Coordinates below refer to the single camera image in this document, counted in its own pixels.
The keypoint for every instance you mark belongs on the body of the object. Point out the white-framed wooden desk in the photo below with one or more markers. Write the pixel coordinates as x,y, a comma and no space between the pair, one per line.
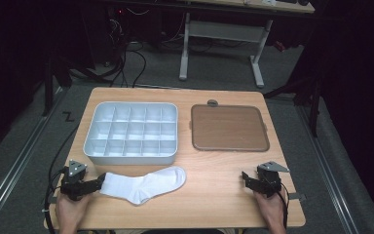
224,31

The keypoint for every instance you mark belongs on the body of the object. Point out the person's left hand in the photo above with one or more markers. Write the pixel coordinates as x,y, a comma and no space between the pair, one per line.
69,211

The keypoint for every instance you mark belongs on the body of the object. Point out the white divided storage box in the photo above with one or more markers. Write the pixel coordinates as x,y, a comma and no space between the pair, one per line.
133,130

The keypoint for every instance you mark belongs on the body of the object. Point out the brown flat tray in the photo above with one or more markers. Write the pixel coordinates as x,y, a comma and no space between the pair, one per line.
229,128

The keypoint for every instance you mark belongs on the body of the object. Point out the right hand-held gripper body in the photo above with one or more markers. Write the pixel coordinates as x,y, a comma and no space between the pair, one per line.
268,183

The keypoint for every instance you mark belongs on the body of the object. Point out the white sock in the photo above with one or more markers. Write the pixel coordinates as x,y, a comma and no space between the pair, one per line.
142,185

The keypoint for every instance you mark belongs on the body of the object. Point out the dark equipment rack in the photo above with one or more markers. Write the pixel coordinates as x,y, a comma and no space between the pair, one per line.
105,32

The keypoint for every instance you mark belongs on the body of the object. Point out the grey round table grommet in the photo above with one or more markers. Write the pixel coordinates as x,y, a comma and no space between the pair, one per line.
212,103

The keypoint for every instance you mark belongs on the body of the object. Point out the grey tape piece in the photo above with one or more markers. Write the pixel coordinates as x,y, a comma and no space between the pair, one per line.
297,196
50,201

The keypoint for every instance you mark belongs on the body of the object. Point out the person's right hand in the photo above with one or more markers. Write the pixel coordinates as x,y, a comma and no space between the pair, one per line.
274,211

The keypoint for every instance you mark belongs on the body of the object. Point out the metal floor rail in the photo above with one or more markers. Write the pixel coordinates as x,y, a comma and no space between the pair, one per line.
329,169
16,165

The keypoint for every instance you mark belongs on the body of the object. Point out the red small object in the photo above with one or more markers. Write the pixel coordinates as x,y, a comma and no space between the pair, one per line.
280,46

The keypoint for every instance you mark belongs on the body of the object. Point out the black stand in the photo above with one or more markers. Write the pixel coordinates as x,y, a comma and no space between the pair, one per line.
48,87
311,97

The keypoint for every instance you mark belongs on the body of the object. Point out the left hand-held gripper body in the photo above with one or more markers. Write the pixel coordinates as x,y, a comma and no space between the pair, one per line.
73,187

